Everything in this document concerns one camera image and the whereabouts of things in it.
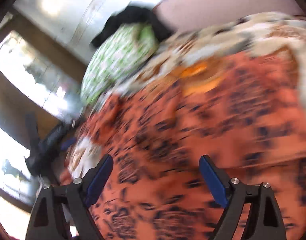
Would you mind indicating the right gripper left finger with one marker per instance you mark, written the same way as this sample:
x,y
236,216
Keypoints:
x,y
47,219

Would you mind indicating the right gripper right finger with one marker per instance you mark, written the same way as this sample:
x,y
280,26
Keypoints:
x,y
264,219

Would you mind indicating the orange floral garment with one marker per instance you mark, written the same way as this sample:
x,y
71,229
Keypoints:
x,y
177,205

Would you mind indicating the green white patterned pillow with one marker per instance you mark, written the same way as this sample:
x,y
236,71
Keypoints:
x,y
119,56

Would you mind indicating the black garment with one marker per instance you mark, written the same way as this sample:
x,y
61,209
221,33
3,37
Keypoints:
x,y
132,14

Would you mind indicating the leaf pattern fleece blanket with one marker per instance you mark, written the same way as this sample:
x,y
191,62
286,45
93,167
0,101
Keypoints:
x,y
217,37

